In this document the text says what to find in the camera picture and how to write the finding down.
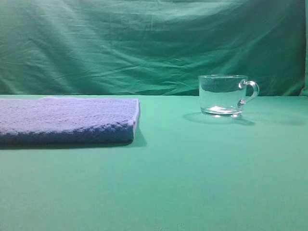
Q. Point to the folded blue towel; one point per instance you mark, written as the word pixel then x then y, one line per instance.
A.
pixel 68 120

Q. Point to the green backdrop cloth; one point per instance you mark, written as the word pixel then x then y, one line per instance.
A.
pixel 151 47

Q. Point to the transparent glass cup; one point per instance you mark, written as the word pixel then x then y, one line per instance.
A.
pixel 225 95

